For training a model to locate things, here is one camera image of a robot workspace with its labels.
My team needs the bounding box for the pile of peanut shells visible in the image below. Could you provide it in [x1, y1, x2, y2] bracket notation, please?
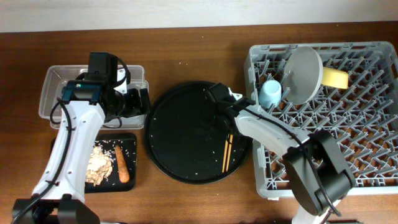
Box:
[85, 146, 114, 187]

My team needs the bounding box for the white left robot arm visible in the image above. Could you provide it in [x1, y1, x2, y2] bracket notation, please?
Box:
[12, 52, 150, 223]

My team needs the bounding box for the yellow plastic bowl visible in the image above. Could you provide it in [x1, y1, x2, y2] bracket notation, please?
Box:
[322, 67, 349, 89]

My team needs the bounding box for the light blue plastic cup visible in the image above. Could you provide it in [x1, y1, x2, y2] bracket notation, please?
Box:
[259, 80, 282, 109]

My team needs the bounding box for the round black tray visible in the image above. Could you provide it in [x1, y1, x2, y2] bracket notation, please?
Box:
[145, 81, 252, 184]

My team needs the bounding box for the grey plastic dishwasher rack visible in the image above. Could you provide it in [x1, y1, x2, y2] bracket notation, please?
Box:
[244, 41, 397, 200]

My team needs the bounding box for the clear plastic bin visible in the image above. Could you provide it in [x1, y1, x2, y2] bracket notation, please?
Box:
[39, 65, 149, 129]

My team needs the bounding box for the grey round plate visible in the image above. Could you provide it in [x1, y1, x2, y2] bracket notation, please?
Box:
[282, 47, 323, 105]

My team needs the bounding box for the orange carrot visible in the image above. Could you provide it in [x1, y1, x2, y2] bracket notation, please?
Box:
[114, 145, 130, 184]

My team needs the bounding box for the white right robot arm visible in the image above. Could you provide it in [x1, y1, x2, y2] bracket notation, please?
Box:
[205, 83, 356, 223]

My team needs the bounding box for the black rectangular tray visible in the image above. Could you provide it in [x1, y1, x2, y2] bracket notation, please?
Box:
[49, 132, 138, 194]

